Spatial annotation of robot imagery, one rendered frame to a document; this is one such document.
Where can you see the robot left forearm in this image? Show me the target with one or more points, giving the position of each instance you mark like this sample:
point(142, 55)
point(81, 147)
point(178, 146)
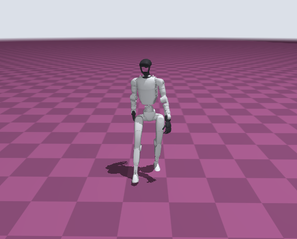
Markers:
point(166, 109)

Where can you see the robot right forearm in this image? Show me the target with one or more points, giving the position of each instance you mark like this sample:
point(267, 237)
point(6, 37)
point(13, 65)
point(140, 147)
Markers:
point(133, 105)

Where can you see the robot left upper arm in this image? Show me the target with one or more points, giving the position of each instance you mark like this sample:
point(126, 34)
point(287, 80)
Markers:
point(161, 84)

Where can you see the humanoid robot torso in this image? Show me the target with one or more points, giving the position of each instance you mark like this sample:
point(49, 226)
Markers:
point(148, 93)

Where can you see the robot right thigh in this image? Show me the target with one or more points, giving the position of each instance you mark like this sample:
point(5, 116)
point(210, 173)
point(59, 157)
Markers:
point(138, 127)

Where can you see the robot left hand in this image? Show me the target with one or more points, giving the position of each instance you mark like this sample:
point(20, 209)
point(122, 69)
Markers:
point(167, 125)

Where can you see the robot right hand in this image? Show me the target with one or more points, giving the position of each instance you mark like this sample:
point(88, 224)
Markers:
point(133, 115)

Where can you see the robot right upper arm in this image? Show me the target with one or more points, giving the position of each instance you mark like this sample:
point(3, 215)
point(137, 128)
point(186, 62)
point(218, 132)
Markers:
point(134, 89)

